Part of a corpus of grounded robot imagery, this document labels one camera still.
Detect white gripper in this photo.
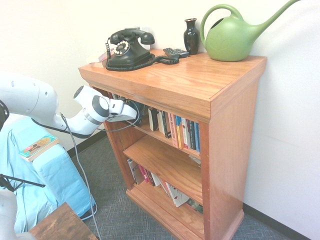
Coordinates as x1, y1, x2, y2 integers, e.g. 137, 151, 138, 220
108, 98, 138, 122

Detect black book white edge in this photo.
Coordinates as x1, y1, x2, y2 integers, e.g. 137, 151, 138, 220
147, 106, 160, 132

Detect cream spine book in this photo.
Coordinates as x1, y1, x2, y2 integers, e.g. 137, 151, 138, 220
156, 109, 166, 136

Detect black book white text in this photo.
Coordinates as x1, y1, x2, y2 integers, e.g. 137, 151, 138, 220
161, 110, 173, 139

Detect salmon pink spine book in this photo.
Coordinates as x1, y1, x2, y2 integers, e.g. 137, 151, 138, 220
169, 112, 179, 149

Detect pink edged book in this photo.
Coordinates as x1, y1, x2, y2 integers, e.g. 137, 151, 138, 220
98, 51, 116, 69

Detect blue and yellow book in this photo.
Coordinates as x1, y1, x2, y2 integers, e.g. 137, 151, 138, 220
175, 114, 183, 150

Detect grey covered thin book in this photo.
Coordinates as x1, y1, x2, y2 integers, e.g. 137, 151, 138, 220
126, 157, 140, 186

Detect white cover book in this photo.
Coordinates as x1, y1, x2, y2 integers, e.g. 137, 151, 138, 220
86, 49, 109, 65

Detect white book red print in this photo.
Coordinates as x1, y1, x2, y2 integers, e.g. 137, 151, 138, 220
180, 117, 190, 150

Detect red spine book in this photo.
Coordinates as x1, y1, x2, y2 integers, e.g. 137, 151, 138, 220
137, 164, 151, 185

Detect brown book dark spine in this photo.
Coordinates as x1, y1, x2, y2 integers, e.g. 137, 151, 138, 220
132, 162, 146, 186

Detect thin black spine book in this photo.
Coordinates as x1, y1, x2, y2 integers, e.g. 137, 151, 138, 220
188, 119, 196, 151

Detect dark spine slim book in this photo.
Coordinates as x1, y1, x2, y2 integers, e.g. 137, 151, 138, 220
147, 170, 157, 187

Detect plain white book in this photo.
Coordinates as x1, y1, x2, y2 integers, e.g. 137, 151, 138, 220
149, 171, 162, 188

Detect light blue spine book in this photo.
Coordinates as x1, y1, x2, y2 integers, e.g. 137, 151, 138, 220
193, 121, 201, 154

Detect teal orange paperback book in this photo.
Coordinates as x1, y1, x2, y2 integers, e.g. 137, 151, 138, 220
18, 134, 60, 163

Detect white book red lips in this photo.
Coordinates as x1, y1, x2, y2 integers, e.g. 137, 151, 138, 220
164, 181, 191, 208

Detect dark camouflage cover book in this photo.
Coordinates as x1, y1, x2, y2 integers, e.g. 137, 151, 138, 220
185, 198, 204, 216

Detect black rotary telephone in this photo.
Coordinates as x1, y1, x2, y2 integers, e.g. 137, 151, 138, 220
104, 36, 181, 73

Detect wooden oak bookshelf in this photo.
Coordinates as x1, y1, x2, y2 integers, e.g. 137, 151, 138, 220
78, 48, 268, 240

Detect black rotary telephone base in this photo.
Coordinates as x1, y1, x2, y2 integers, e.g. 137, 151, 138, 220
106, 39, 156, 68

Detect black telephone handset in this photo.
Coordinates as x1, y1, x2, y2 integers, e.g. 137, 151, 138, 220
109, 28, 156, 46

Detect patterned white leaflet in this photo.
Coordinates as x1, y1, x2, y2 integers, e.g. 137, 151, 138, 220
188, 154, 202, 166

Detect light blue cloth armchair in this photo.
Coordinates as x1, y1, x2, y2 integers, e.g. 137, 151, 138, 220
0, 115, 98, 235

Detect black glossy vase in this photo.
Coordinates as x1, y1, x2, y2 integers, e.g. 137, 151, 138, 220
183, 17, 200, 56

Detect black tripod stand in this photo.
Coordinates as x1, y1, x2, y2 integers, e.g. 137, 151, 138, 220
0, 173, 47, 193

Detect green plastic watering can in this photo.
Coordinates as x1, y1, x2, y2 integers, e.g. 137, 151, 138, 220
199, 0, 305, 63

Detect dark brown wooden table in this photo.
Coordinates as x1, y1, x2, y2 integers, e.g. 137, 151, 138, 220
28, 201, 100, 240

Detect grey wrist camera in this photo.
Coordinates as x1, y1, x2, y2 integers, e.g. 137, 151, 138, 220
105, 115, 127, 124

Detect dark looped wrist cable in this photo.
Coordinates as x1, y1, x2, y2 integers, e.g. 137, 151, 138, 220
96, 98, 142, 133

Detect long grey cable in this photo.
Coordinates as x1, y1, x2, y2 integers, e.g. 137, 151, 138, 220
59, 112, 102, 240

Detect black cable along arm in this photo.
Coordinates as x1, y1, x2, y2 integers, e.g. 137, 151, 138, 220
31, 117, 87, 140

